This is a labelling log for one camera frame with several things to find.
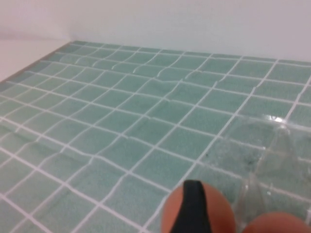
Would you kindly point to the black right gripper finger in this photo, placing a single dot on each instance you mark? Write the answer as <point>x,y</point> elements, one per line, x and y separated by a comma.
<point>194,211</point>

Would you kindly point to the brown egg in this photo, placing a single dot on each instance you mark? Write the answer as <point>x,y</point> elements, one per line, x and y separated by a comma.
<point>221,211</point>
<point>279,224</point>

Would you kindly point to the clear plastic egg tray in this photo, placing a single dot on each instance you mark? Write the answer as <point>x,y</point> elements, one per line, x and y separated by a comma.
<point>262,155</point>

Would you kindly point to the green white-grid mat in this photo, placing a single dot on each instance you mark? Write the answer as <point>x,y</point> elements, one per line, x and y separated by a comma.
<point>97,121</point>

